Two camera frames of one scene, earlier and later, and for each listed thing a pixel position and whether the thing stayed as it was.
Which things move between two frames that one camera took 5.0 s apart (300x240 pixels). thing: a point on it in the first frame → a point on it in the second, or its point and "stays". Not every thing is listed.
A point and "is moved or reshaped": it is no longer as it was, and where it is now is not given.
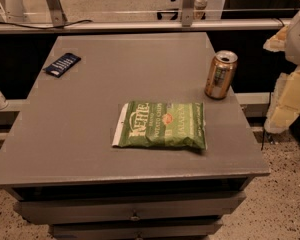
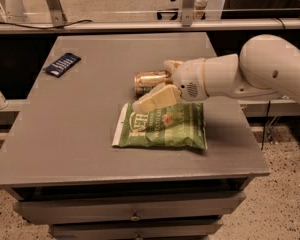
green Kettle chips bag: [161, 124] stays
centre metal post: [189, 1] stays
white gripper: [299, 40] → [189, 78]
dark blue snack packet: [62, 65] stays
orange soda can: [220, 74] is moved or reshaped
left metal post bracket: [58, 17] stays
